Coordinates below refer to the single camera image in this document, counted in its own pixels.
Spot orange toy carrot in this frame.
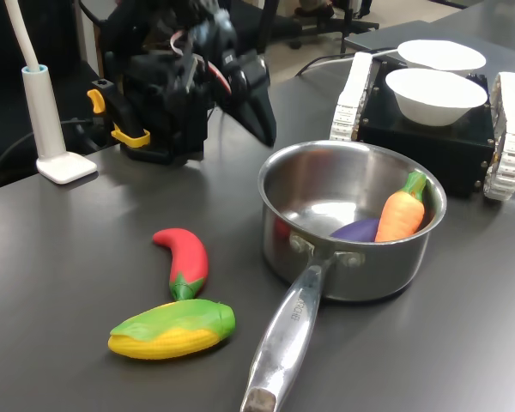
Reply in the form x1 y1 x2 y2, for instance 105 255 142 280
374 170 428 244

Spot shallow white bowl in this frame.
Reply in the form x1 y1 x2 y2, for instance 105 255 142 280
397 39 487 74

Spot black office chair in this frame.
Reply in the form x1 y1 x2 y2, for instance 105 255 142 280
229 0 304 46
268 0 381 52

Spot black vehicle with white tracks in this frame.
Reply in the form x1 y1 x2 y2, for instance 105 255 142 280
329 51 515 202

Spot red black white servo wires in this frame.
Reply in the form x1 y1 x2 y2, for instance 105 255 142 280
170 28 233 95

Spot deep white bowl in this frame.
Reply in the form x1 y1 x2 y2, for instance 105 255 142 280
385 68 488 127

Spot purple toy aubergine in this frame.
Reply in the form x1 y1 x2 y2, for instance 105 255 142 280
328 218 381 242

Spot white post with flat foot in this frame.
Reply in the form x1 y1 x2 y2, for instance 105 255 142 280
3 0 99 185

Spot red toy chilli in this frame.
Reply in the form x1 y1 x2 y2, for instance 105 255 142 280
152 227 210 301

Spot steel pan with long handle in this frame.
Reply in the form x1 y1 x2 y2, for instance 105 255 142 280
239 140 449 412

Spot thick black cable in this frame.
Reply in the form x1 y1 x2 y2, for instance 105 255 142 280
0 119 112 190

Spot black and yellow clamp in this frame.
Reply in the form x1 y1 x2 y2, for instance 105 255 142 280
87 79 151 149

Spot yellow green toy corn cob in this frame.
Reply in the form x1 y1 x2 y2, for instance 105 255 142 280
107 299 237 361

